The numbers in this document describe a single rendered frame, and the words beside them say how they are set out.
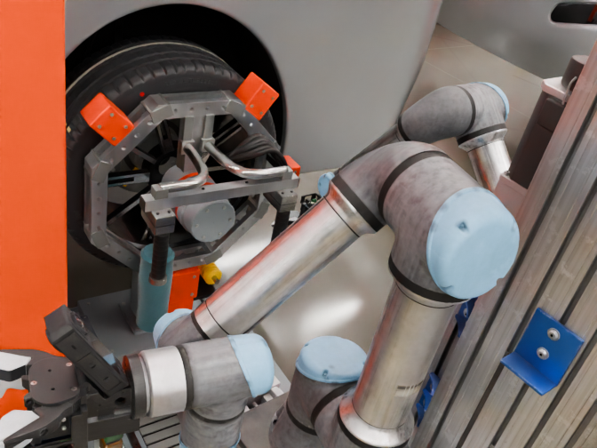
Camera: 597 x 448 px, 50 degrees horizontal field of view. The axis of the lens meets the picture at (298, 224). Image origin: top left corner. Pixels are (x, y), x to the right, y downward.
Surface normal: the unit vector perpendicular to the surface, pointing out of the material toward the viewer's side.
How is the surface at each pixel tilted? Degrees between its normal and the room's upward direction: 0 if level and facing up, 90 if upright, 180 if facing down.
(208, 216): 90
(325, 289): 0
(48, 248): 90
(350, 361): 7
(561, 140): 90
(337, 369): 8
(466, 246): 82
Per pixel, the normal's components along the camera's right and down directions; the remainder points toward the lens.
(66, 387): 0.14, -0.89
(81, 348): 0.47, 0.47
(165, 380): 0.39, -0.32
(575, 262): -0.77, 0.22
